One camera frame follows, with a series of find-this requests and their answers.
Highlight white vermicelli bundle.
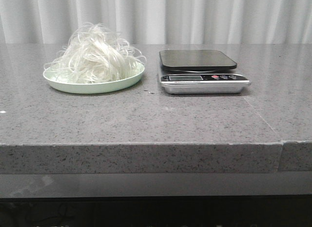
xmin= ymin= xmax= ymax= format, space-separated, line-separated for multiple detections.
xmin=44 ymin=22 xmax=147 ymax=84

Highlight digital kitchen scale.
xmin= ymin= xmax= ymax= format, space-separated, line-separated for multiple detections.
xmin=159 ymin=50 xmax=251 ymax=94

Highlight light green plate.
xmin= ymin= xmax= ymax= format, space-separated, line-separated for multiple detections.
xmin=43 ymin=63 xmax=145 ymax=94

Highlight white pleated curtain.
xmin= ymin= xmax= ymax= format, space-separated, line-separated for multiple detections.
xmin=0 ymin=0 xmax=312 ymax=44

